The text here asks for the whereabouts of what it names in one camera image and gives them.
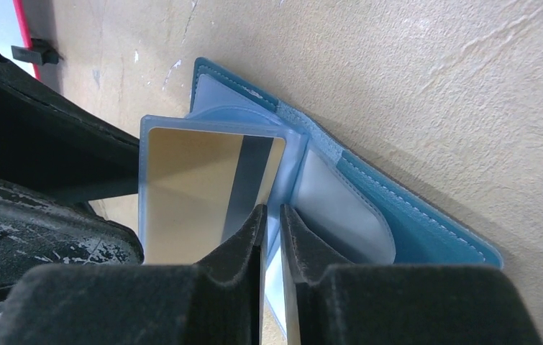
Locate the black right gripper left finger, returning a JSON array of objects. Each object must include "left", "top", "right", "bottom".
[{"left": 0, "top": 205, "right": 268, "bottom": 344}]

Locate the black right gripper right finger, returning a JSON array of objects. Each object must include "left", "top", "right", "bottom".
[{"left": 280, "top": 205, "right": 542, "bottom": 344}]

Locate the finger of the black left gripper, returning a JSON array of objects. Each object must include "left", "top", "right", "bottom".
[
  {"left": 0, "top": 180, "right": 144, "bottom": 312},
  {"left": 0, "top": 54, "right": 139, "bottom": 201}
]

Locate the whiteboard with pink frame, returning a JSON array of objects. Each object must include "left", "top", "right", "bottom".
[{"left": 0, "top": 0, "right": 40, "bottom": 79}]

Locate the blue card holder wallet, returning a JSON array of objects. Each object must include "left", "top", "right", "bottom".
[{"left": 138, "top": 57, "right": 503, "bottom": 329}]

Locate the gold credit card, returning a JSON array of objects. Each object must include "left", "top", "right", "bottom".
[{"left": 141, "top": 128, "right": 286, "bottom": 265}]

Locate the small black clip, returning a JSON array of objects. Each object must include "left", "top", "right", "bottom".
[{"left": 11, "top": 39, "right": 60, "bottom": 66}]

